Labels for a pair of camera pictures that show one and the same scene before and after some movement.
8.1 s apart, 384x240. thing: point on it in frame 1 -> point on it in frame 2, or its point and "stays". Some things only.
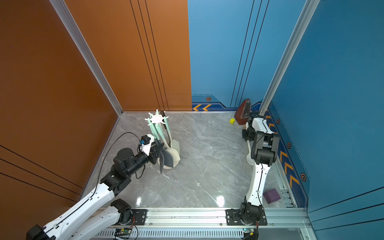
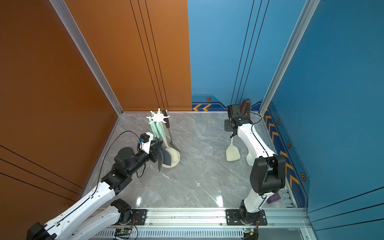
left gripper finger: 158,148 stays
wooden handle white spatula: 249,156 stays
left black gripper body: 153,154 stays
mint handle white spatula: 174,144 -> 232,153
